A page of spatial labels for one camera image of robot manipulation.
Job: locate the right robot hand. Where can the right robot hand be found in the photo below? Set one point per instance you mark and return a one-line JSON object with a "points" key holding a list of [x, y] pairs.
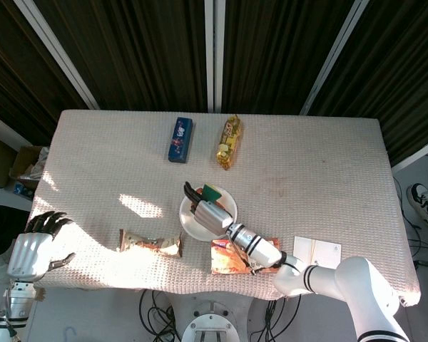
{"points": [[208, 212]]}

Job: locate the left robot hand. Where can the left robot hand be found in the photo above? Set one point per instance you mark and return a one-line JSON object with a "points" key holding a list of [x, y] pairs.
{"points": [[35, 246]]}

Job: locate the white round plate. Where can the white round plate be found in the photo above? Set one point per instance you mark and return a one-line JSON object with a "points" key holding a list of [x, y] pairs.
{"points": [[203, 231]]}

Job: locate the green yellow sponge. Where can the green yellow sponge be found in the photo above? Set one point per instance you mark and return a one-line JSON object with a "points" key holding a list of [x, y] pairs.
{"points": [[212, 191]]}

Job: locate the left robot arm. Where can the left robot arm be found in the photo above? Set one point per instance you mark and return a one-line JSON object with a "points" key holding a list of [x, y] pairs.
{"points": [[10, 310]]}

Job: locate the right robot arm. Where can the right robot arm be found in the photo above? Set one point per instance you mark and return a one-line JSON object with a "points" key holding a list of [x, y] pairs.
{"points": [[306, 270]]}

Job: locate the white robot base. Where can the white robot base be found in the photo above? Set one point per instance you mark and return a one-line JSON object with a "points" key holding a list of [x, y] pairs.
{"points": [[212, 322]]}

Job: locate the beige waffle tablecloth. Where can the beige waffle tablecloth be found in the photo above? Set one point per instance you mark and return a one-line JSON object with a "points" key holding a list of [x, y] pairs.
{"points": [[214, 160]]}

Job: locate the orange food packet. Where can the orange food packet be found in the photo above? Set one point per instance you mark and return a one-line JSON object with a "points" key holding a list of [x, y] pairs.
{"points": [[228, 261]]}

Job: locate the brown white snack wrapper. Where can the brown white snack wrapper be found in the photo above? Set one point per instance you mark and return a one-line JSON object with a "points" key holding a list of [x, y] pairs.
{"points": [[153, 245]]}

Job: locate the yellow snack packet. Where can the yellow snack packet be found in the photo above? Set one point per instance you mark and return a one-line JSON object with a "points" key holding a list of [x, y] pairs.
{"points": [[229, 140]]}

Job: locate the blue rectangular box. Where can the blue rectangular box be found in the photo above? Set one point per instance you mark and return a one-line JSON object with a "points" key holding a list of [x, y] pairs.
{"points": [[180, 139]]}

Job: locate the cardboard box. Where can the cardboard box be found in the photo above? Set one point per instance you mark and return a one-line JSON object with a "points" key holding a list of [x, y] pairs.
{"points": [[26, 167]]}

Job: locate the white paper card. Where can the white paper card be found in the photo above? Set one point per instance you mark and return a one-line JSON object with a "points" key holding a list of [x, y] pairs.
{"points": [[317, 251]]}

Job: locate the black white sneaker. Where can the black white sneaker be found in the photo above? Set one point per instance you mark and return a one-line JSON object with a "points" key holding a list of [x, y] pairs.
{"points": [[425, 206]]}

